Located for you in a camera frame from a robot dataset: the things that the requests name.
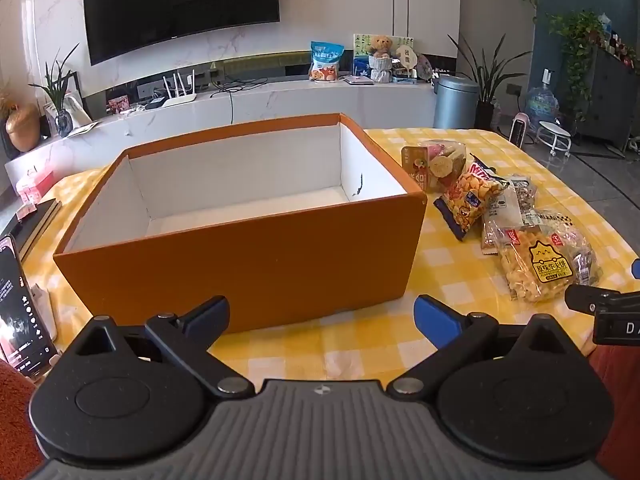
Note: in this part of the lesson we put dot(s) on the orange cardboard box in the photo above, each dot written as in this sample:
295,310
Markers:
280,260

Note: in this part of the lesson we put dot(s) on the yellow biscuit bag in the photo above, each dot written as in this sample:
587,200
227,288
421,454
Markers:
537,265

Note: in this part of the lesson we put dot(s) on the white snack bag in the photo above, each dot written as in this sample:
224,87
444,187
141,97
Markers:
500,212

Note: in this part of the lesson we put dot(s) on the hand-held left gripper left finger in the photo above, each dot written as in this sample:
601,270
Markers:
207,316

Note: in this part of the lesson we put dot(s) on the dark cabinet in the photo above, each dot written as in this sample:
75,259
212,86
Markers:
610,100

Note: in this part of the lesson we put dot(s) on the pink box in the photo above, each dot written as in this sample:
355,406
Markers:
36,182

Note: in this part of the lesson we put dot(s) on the black notebook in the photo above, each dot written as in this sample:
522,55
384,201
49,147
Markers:
42,222

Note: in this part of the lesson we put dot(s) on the teddy bear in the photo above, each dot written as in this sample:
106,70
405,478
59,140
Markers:
381,46

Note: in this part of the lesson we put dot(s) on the pink assorted snack pack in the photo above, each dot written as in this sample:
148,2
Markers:
437,162

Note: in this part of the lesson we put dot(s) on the marble media console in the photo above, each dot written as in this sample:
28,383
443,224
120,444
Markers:
280,102

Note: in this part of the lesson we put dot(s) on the flat silver laptop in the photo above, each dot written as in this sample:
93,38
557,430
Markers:
359,80

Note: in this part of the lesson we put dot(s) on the white round stool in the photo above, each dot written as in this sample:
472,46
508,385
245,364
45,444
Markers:
552,135

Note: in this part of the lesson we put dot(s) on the white phone stand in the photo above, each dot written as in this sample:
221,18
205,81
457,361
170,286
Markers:
46,310

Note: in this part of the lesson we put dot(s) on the small photo frame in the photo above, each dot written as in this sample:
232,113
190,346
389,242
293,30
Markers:
119,105

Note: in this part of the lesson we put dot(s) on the blue water bottle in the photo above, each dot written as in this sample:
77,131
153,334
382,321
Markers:
542,105

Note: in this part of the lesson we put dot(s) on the blue snack bag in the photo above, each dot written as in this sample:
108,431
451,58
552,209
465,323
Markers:
326,62

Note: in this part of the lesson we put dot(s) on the copper vase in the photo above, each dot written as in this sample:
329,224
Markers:
22,127

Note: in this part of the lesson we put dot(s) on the round paper fan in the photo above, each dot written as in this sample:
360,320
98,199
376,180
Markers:
406,56

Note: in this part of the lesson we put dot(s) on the grey trash can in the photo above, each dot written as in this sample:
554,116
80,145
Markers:
454,102

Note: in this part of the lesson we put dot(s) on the pink small heater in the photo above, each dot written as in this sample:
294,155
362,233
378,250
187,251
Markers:
519,131

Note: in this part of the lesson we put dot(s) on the green drawing card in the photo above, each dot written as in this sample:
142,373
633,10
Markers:
361,44

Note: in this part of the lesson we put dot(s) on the plant in glass vase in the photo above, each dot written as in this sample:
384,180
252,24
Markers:
62,120

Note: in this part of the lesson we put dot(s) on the white router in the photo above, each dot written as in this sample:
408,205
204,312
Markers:
179,96

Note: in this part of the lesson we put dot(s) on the black television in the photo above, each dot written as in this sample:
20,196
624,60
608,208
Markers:
180,0

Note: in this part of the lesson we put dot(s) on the orange cracker bag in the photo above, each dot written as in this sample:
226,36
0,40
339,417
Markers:
470,197

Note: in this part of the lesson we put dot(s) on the green ivy plant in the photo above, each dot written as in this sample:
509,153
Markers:
577,45

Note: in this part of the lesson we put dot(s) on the potted long-leaf plant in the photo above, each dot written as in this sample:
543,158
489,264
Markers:
487,105

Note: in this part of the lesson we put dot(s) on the yellow checkered tablecloth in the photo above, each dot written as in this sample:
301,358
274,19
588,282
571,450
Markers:
500,127

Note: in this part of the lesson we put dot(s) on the smartphone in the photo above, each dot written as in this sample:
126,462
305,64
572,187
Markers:
20,310

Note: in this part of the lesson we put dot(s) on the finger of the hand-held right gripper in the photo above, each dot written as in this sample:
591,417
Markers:
582,299
636,268

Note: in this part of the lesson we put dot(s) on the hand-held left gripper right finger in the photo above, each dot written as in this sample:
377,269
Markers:
434,319

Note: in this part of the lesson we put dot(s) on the clear nut packet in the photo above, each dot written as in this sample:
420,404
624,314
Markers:
525,195

